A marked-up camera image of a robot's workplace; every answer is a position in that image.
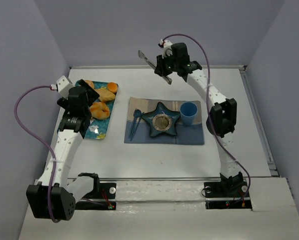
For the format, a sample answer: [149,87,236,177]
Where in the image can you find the twisted orange glazed bread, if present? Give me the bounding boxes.
[89,102,111,120]

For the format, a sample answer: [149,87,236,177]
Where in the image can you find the metal tongs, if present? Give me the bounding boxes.
[137,50,173,85]

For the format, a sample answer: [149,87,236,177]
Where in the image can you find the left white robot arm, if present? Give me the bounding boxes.
[26,76,100,223]

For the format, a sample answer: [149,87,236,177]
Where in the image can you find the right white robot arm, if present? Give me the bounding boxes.
[154,40,246,198]

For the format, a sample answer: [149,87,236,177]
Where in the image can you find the tan turnover pastry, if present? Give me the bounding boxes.
[95,88,116,103]

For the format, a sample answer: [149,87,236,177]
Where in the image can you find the small round orange bun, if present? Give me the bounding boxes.
[107,82,118,94]

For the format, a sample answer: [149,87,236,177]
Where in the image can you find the teal floral tray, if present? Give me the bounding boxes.
[57,81,115,139]

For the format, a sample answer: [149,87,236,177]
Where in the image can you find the blue plastic cup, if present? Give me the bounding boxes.
[179,102,198,127]

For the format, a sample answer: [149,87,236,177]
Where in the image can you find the blue plastic spork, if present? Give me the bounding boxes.
[129,108,142,140]

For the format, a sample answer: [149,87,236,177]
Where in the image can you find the blue star-shaped plate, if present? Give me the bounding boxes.
[141,101,181,138]

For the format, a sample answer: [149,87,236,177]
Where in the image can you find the blue plastic chopstick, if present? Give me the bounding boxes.
[128,112,144,142]

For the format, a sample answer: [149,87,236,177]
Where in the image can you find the blue beige placemat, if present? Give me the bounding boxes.
[124,97,205,146]

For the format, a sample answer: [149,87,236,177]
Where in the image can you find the sugared ring donut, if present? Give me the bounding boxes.
[85,80,95,89]

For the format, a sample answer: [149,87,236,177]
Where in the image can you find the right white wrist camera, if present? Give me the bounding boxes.
[158,39,173,59]

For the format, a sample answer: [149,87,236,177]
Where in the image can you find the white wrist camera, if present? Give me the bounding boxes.
[49,75,74,99]
[158,39,173,59]

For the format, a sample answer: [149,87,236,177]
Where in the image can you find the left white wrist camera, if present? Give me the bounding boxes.
[49,75,74,99]

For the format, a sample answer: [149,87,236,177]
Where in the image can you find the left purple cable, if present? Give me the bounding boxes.
[13,85,62,223]

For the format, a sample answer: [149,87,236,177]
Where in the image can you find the purple cable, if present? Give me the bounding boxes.
[13,85,62,223]
[163,33,252,198]

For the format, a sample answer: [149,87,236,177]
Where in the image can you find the metal rail front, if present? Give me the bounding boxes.
[99,177,221,182]

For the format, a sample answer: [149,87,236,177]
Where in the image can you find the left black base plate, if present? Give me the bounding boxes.
[75,182,117,211]

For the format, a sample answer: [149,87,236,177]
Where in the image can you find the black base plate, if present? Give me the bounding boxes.
[201,181,252,210]
[75,182,117,211]

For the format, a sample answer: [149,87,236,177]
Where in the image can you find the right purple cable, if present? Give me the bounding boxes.
[163,33,252,198]

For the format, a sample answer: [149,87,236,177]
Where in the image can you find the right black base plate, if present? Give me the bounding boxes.
[201,181,252,210]

